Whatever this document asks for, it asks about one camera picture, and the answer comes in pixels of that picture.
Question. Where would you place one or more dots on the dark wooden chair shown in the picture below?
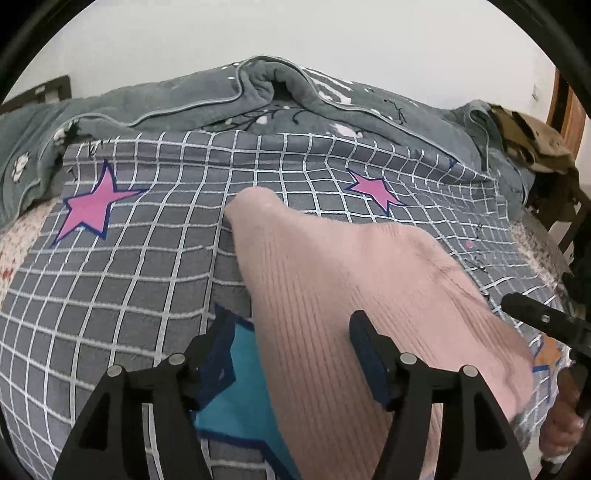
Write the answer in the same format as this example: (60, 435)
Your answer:
(554, 207)

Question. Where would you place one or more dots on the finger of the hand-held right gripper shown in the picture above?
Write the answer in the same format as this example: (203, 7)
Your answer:
(531, 314)

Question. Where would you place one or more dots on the tan camouflage cloth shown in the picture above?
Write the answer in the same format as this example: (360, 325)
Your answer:
(531, 134)

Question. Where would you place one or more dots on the person's right hand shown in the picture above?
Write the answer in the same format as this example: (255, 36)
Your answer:
(561, 429)

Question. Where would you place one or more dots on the pink ribbed knit garment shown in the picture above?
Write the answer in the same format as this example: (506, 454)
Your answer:
(346, 267)

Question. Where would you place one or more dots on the wooden headboard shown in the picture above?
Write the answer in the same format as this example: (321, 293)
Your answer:
(51, 90)

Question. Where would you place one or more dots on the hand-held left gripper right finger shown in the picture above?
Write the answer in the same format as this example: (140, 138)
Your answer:
(364, 355)

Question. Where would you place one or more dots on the grey checked star bed sheet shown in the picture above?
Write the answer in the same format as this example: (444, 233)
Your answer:
(161, 258)

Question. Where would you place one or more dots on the wooden door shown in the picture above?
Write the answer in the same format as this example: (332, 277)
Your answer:
(570, 120)

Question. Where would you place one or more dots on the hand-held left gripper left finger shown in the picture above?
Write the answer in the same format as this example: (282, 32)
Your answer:
(217, 355)

